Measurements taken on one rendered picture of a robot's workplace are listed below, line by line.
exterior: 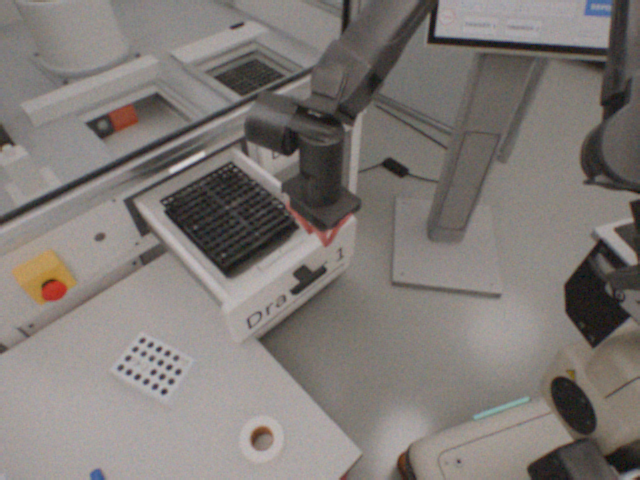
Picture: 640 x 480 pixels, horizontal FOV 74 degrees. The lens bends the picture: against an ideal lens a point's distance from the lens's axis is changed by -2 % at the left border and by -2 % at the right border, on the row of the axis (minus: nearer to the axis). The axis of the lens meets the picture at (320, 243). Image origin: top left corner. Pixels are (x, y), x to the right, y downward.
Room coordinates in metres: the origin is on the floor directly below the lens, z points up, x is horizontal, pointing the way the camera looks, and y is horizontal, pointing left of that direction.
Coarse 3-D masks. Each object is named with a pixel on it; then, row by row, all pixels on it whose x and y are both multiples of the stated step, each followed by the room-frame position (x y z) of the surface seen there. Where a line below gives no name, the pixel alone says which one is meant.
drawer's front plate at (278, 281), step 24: (312, 240) 0.47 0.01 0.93; (336, 240) 0.49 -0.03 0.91; (288, 264) 0.42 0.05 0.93; (312, 264) 0.45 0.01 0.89; (336, 264) 0.49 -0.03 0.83; (264, 288) 0.38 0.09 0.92; (288, 288) 0.41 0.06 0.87; (240, 312) 0.35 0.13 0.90; (264, 312) 0.37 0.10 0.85; (240, 336) 0.34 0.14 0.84
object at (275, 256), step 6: (294, 240) 0.54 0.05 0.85; (300, 240) 0.54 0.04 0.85; (288, 246) 0.53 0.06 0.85; (294, 246) 0.53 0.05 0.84; (276, 252) 0.51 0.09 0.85; (282, 252) 0.51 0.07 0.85; (270, 258) 0.50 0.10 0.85; (276, 258) 0.50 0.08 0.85; (258, 264) 0.48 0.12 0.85; (264, 264) 0.48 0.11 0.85; (270, 264) 0.49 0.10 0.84
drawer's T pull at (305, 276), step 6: (300, 270) 0.42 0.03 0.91; (306, 270) 0.42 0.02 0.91; (318, 270) 0.42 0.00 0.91; (324, 270) 0.42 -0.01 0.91; (294, 276) 0.41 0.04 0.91; (300, 276) 0.41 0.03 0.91; (306, 276) 0.41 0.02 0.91; (312, 276) 0.41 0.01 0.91; (318, 276) 0.41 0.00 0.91; (300, 282) 0.40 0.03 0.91; (306, 282) 0.40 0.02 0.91; (312, 282) 0.40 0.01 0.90; (294, 288) 0.39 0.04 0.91; (300, 288) 0.39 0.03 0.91; (294, 294) 0.38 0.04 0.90
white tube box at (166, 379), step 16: (144, 336) 0.36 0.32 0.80; (128, 352) 0.32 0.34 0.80; (144, 352) 0.33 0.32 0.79; (160, 352) 0.33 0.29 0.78; (176, 352) 0.33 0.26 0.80; (112, 368) 0.29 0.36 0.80; (128, 368) 0.30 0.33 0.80; (160, 368) 0.30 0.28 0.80; (176, 368) 0.30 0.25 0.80; (192, 368) 0.30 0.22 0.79; (128, 384) 0.28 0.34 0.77; (144, 384) 0.27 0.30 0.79; (160, 384) 0.27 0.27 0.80; (176, 384) 0.27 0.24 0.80; (160, 400) 0.24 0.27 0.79; (176, 400) 0.25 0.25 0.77
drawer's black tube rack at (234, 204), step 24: (240, 168) 0.70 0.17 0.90; (192, 192) 0.63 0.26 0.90; (216, 192) 0.63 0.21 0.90; (240, 192) 0.62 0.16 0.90; (168, 216) 0.59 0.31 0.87; (192, 216) 0.56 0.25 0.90; (216, 216) 0.56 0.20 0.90; (240, 216) 0.56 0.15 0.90; (264, 216) 0.59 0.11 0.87; (192, 240) 0.52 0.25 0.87; (216, 240) 0.50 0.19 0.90; (240, 240) 0.50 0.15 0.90; (264, 240) 0.52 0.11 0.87; (216, 264) 0.47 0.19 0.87; (240, 264) 0.47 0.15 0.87
